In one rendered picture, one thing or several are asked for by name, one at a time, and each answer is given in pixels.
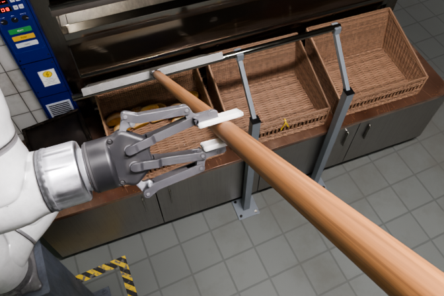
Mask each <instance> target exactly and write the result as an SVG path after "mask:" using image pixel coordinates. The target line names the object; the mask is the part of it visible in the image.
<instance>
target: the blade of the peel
mask: <svg viewBox="0 0 444 296"><path fill-rule="evenodd" d="M220 59H223V54H222V52H217V53H212V54H202V55H197V56H194V57H190V58H187V59H182V60H180V61H175V62H172V63H167V64H164V65H160V66H156V67H158V68H159V69H160V70H161V73H163V74H168V73H173V72H175V71H180V70H183V69H187V68H191V67H195V66H198V65H203V64H205V63H210V62H212V61H217V60H220ZM156 67H152V68H156ZM152 68H149V69H144V70H141V71H137V72H134V73H129V74H127V75H122V76H119V77H115V78H111V79H107V80H103V81H99V82H96V83H91V84H89V85H87V86H85V87H84V88H82V89H81V90H82V93H83V96H87V95H90V94H94V93H99V92H101V91H106V90H109V89H113V88H116V87H121V86H124V85H128V84H131V83H136V82H138V81H143V80H146V79H150V78H152V77H151V74H150V69H152Z"/></svg>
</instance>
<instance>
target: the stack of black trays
mask: <svg viewBox="0 0 444 296"><path fill-rule="evenodd" d="M22 134H23V137H24V140H25V143H26V147H27V149H28V151H29V152H31V151H37V150H39V149H41V148H47V147H51V146H54V145H59V144H61V143H66V142H68V141H76V142H77V144H78V145H79V147H80V148H81V146H82V144H83V143H84V142H87V141H91V140H93V139H92V137H91V133H90V131H89V129H88V126H87V125H86V122H85V119H84V117H83V115H82V113H81V112H80V111H79V109H78V108H76V109H74V110H71V111H69V112H66V113H64V114H61V115H59V116H56V117H53V118H50V119H48V120H45V121H43V122H40V123H38V124H34V125H33V126H29V127H27V128H24V129H22Z"/></svg>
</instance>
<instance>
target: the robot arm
mask: <svg viewBox="0 0 444 296"><path fill-rule="evenodd" d="M243 115H244V114H243V112H242V111H240V110H239V109H237V108H235V109H232V110H228V111H226V112H222V113H217V111H216V110H215V109H209V110H206V111H203V112H198V113H193V112H192V111H191V110H190V108H189V107H188V106H187V105H186V104H179V105H175V106H168V107H164V108H157V109H153V110H146V111H142V112H131V111H127V110H123V111H121V113H120V117H121V120H120V127H119V129H117V130H116V131H115V132H114V133H113V134H111V135H108V136H106V137H101V138H98V139H94V140H91V141H87V142H84V143H83V144H82V146H81V148H80V147H79V145H78V144H77V142H76V141H68V142H66V143H61V144H59V145H54V146H51V147H47V148H41V149H39V150H37V151H31V152H29V151H28V149H27V148H26V146H25V145H24V144H23V142H22V141H21V140H20V138H19V137H18V135H17V133H16V131H15V128H14V125H13V123H12V120H11V115H10V112H9V108H8V106H7V103H6V100H5V97H4V96H3V93H2V91H1V88H0V296H23V295H26V294H27V293H30V292H34V291H39V290H41V288H42V286H43V284H42V282H41V281H40V278H39V275H38V269H37V265H36V259H35V255H34V248H35V244H36V242H37V241H38V240H39V239H40V237H41V236H42V235H43V234H44V233H45V232H46V230H47V229H48V227H49V226H50V225H51V224H52V222H53V220H54V219H55V218H56V216H57V214H58V213H59V211H62V210H63V209H66V208H69V207H73V206H75V205H79V204H83V203H86V202H89V201H91V200H92V198H93V190H94V191H95V192H97V193H101V192H105V191H107V190H111V189H114V188H118V187H120V186H123V185H131V186H135V185H136V186H137V187H138V188H139V189H140V190H141V191H142V192H143V195H144V196H145V197H146V198H150V197H151V196H152V195H153V194H155V193H156V192H157V191H158V190H160V189H162V188H164V187H167V186H170V185H171V184H174V183H177V182H179V181H181V180H184V179H186V178H189V177H191V176H193V175H196V174H199V173H201V172H203V171H204V170H205V167H204V166H205V160H206V159H207V158H208V157H212V156H214V155H218V154H222V153H224V152H225V151H226V147H225V146H227V145H226V144H225V143H224V142H223V141H222V140H221V139H220V138H215V139H211V140H209V141H204V142H201V143H200V146H201V147H198V148H197V149H189V150H184V151H175V152H170V153H162V154H151V152H150V146H152V145H154V144H156V142H158V141H161V140H163V139H165V138H168V137H170V136H172V135H174V134H176V133H178V132H181V131H183V130H185V129H188V128H190V127H192V126H194V125H196V126H197V127H198V128H200V129H201V128H205V127H208V126H212V125H215V124H218V123H221V122H226V121H228V120H232V119H235V118H239V117H241V116H243ZM177 116H184V117H183V118H180V119H178V120H176V121H174V122H171V123H169V124H167V125H165V126H163V127H160V128H158V129H155V130H153V131H149V132H147V133H144V134H143V135H140V134H138V133H134V132H132V131H128V130H127V129H128V128H132V127H134V125H135V124H140V123H145V122H152V121H156V120H162V119H167V118H173V117H177ZM188 162H191V163H188ZM180 163H188V164H187V165H184V166H181V167H178V168H176V169H174V170H171V171H169V172H166V173H164V174H161V175H159V176H156V177H154V178H153V179H150V178H148V179H146V180H142V179H143V178H144V176H145V175H146V174H147V173H148V172H149V171H150V169H154V168H160V167H163V166H167V165H175V164H180Z"/></svg>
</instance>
